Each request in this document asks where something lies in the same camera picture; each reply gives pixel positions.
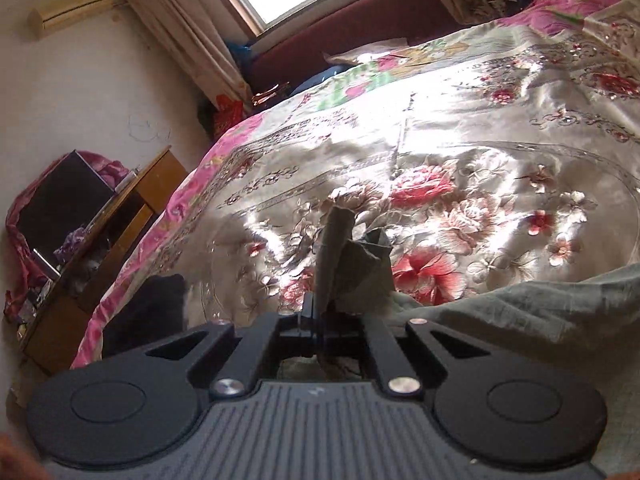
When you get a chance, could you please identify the shiny brown wrapper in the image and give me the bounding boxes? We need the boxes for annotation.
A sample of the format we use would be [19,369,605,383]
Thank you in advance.
[251,82,292,107]

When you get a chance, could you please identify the black folded clothing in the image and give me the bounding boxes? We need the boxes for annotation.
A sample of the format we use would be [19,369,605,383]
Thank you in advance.
[102,273,189,361]

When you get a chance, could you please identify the green pants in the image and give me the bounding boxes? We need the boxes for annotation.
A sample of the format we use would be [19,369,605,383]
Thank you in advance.
[277,204,640,480]

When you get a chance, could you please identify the wooden cabinet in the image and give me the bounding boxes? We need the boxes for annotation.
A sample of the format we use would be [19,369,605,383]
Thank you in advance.
[22,145,189,376]

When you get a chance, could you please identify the black television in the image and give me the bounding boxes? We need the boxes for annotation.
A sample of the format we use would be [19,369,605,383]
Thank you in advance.
[17,149,116,261]

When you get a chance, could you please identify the red bag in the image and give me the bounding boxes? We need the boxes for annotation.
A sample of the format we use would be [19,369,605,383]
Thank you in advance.
[212,99,246,139]

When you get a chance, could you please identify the wall air conditioner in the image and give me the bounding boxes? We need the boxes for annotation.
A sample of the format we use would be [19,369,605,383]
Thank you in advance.
[27,0,116,39]

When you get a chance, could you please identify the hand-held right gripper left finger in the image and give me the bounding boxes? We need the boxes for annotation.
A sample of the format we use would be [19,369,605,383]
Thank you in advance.
[144,293,316,399]

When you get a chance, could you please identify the blue plastic bag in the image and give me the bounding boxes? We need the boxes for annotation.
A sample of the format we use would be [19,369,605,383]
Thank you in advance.
[224,39,259,74]

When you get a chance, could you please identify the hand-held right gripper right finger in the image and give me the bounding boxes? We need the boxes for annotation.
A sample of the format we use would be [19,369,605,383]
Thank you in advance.
[315,309,489,397]

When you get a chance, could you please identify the floral satin bedspread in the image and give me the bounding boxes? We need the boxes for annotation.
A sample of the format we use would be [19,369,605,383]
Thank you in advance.
[70,0,640,372]

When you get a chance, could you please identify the pink cloth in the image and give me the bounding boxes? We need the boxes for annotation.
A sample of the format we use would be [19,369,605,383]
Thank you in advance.
[3,149,131,322]

